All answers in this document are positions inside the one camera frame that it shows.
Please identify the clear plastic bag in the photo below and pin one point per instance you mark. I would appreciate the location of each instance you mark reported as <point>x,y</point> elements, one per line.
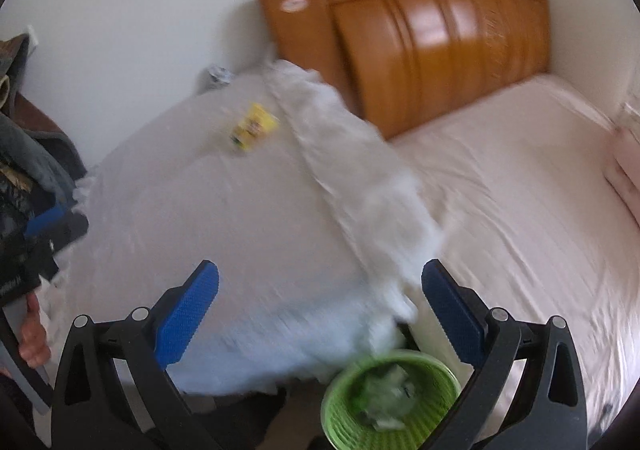
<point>390,395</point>

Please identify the green plastic basket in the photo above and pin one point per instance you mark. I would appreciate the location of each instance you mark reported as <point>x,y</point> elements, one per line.
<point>345,422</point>

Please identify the yellow snack packet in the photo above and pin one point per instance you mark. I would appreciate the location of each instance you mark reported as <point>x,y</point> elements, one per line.
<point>252,127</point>

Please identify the bed with pink sheet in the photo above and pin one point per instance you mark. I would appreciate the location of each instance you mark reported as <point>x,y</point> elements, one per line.
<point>525,190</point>

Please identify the carved wooden headboard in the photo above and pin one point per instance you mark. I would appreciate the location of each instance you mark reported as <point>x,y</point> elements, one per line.
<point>440,39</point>

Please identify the folded pink blanket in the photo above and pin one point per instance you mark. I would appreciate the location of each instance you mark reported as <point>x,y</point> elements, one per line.
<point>625,164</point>

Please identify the person's left hand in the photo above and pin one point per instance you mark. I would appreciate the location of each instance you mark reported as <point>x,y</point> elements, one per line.
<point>34,340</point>

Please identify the dark cloth pile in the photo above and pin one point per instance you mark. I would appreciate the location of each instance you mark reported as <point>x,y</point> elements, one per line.
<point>30,154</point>

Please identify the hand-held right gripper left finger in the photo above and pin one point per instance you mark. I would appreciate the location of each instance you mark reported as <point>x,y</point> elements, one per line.
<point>187,310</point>

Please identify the wooden panel with oval label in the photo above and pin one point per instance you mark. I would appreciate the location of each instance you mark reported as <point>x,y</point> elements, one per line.
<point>300,29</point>

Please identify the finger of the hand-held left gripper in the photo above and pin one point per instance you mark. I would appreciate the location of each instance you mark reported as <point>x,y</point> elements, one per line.
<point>50,222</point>

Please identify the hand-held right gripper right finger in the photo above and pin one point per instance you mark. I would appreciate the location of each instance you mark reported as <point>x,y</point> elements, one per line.
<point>452,310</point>

